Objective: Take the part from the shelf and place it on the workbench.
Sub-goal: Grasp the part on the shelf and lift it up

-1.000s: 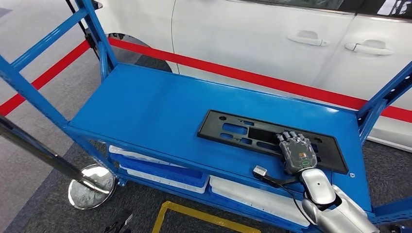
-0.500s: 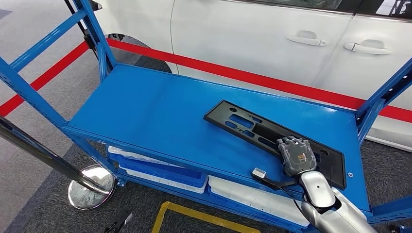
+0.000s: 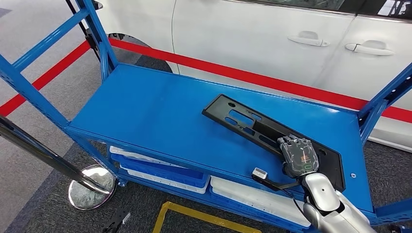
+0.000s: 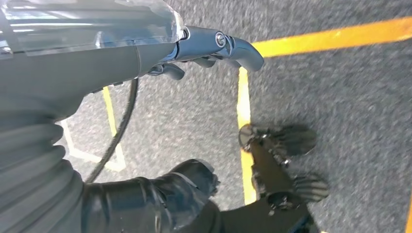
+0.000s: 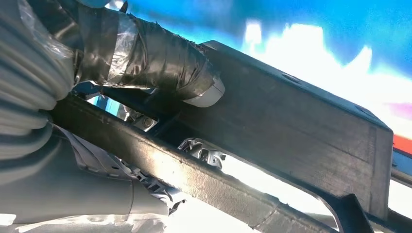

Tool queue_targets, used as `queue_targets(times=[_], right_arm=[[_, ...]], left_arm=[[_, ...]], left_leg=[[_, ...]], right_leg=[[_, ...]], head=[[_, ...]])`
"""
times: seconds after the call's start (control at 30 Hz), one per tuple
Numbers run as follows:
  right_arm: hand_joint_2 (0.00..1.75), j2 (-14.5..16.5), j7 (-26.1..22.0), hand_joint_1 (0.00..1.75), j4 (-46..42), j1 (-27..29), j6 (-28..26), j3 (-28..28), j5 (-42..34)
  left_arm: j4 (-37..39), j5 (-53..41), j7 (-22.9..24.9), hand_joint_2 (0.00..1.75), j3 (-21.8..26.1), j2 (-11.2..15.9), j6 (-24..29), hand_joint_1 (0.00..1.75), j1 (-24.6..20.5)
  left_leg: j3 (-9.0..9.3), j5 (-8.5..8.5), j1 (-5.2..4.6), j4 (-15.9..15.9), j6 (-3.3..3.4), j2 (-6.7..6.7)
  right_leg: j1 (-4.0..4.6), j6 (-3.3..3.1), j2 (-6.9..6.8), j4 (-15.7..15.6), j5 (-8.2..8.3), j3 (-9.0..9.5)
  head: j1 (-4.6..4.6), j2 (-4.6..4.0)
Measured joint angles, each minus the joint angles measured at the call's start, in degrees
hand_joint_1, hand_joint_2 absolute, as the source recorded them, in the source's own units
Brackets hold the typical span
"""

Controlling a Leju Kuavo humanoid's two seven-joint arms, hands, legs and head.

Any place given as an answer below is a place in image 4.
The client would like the yellow floor tape square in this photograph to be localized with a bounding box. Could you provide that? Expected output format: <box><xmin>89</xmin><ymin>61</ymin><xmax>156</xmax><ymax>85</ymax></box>
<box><xmin>60</xmin><ymin>86</ymin><xmax>127</xmax><ymax>173</ymax></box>
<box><xmin>236</xmin><ymin>16</ymin><xmax>412</xmax><ymax>233</ymax></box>

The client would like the robot left arm ribbed sleeve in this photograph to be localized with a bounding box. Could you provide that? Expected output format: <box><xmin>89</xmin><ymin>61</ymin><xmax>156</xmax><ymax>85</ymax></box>
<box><xmin>0</xmin><ymin>111</ymin><xmax>85</xmax><ymax>233</ymax></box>

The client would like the black robot left foot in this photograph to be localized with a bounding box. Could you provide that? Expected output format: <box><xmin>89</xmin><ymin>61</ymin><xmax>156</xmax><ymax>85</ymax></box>
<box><xmin>221</xmin><ymin>123</ymin><xmax>330</xmax><ymax>233</ymax></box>

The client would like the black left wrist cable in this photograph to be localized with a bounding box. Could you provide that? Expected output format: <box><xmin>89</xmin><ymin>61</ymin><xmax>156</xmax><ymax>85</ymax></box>
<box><xmin>85</xmin><ymin>78</ymin><xmax>139</xmax><ymax>184</ymax></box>

